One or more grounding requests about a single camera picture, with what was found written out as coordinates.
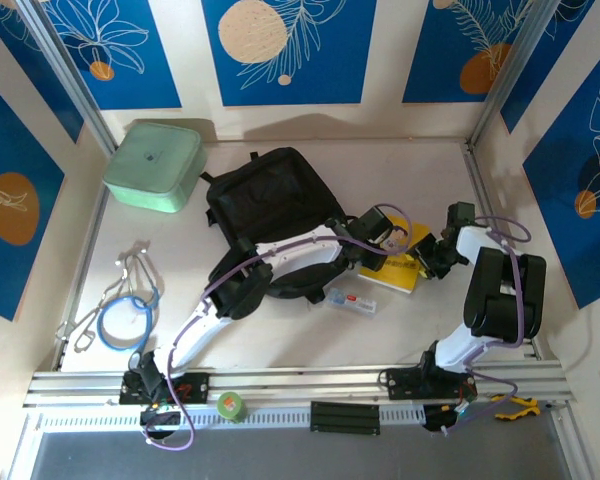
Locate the aluminium frame post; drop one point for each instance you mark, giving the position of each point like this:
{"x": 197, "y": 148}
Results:
{"x": 507, "y": 75}
{"x": 70, "y": 75}

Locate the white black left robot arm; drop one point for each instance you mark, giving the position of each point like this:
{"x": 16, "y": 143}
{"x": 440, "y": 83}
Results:
{"x": 300, "y": 250}

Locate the green tape roll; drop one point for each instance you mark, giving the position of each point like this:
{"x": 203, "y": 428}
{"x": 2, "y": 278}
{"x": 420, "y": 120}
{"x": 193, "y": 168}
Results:
{"x": 232, "y": 406}

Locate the blue poster orange circle fern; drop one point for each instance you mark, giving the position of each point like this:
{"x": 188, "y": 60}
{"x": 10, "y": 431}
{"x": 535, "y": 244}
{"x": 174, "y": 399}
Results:
{"x": 440, "y": 60}

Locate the blue poster white leaf drawing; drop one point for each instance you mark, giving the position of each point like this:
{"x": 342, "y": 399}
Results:
{"x": 130, "y": 75}

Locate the blue side wall poster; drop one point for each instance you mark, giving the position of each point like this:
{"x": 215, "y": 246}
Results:
{"x": 547, "y": 50}
{"x": 40, "y": 65}

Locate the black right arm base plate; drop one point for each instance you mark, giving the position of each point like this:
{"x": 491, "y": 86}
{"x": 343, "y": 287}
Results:
{"x": 400, "y": 385}

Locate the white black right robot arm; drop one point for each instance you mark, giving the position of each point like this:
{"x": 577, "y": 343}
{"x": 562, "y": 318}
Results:
{"x": 500, "y": 290}

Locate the aluminium frame crossbar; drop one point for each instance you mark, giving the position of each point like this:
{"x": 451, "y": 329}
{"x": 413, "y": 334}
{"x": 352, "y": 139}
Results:
{"x": 300, "y": 382}

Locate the blue poster white monstera leaf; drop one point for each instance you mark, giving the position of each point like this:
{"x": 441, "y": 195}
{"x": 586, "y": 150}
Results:
{"x": 570, "y": 225}

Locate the black slotted block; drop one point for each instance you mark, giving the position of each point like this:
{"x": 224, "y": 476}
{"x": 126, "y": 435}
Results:
{"x": 345, "y": 419}

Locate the black student bag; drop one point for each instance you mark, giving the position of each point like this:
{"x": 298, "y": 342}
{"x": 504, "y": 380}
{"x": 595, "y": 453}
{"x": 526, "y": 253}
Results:
{"x": 275, "y": 200}

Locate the blue poster beige circle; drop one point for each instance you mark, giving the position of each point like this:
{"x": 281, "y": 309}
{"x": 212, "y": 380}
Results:
{"x": 305, "y": 75}

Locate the blue stethoscope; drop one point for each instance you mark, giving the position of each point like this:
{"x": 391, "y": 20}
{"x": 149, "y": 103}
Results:
{"x": 100, "y": 325}

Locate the blue poster orange oval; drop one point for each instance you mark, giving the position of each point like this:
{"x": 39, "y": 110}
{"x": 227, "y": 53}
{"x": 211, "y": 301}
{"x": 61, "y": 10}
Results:
{"x": 5, "y": 275}

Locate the mint green zip case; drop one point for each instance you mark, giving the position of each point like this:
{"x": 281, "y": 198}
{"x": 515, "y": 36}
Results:
{"x": 152, "y": 165}

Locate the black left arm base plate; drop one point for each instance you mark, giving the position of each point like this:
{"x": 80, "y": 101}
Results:
{"x": 197, "y": 387}

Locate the yellow black pliers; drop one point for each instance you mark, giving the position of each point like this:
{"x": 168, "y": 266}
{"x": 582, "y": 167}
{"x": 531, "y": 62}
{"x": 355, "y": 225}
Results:
{"x": 522, "y": 406}

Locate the yellow book with cartoon face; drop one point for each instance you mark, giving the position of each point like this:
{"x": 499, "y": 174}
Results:
{"x": 397, "y": 272}

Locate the clear plastic pencil case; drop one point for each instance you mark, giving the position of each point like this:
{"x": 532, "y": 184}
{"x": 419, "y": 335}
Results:
{"x": 352, "y": 302}

